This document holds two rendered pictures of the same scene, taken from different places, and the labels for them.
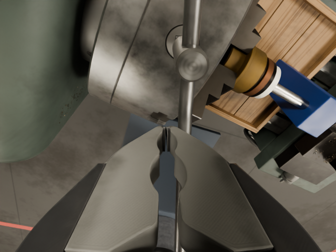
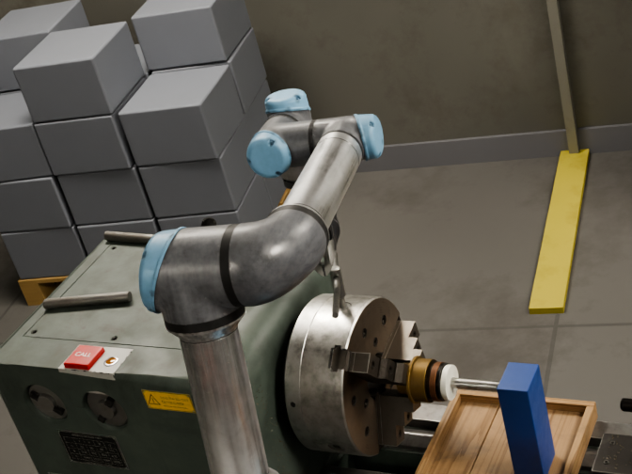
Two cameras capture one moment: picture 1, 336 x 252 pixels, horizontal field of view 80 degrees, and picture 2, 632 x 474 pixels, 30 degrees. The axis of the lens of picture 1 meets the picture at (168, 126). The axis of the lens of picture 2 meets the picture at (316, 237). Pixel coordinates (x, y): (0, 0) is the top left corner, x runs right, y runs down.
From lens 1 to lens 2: 2.22 m
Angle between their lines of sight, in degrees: 96
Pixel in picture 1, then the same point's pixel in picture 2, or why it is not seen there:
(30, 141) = not seen: hidden behind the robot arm
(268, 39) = (500, 439)
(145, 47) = (323, 310)
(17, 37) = (262, 317)
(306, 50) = (556, 435)
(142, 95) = (323, 335)
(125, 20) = (314, 306)
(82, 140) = not seen: outside the picture
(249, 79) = (420, 364)
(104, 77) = (300, 333)
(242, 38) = (407, 354)
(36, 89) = (259, 341)
